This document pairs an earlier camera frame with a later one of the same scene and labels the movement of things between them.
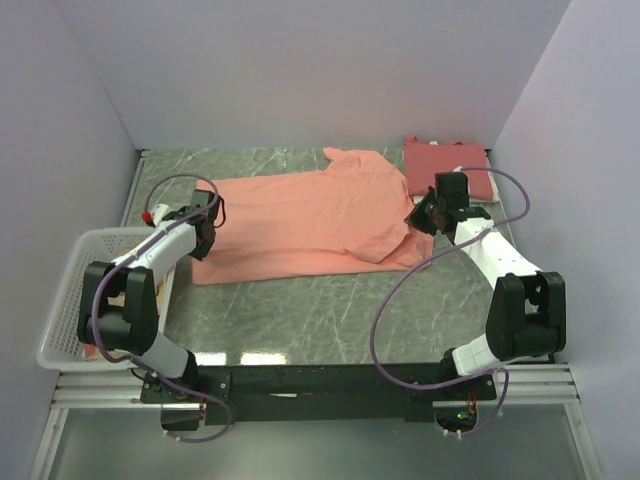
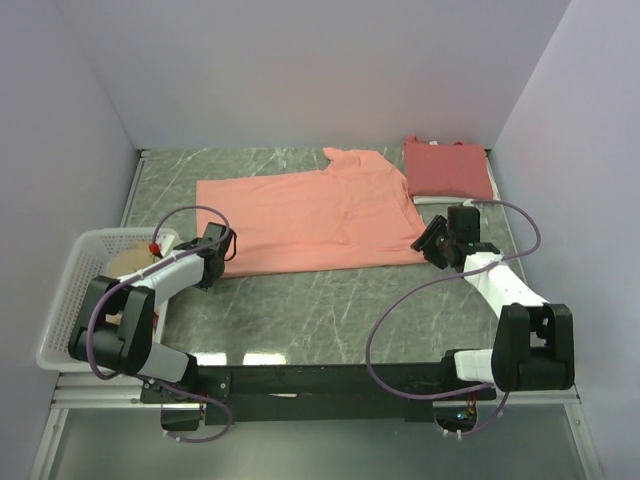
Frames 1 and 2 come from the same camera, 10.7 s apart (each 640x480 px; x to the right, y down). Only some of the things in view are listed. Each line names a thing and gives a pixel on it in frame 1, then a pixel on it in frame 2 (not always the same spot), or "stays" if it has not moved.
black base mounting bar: x=241 y=395 stays
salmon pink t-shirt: x=346 y=215 stays
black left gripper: x=201 y=253 → x=204 y=285
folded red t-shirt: x=425 y=159 stays
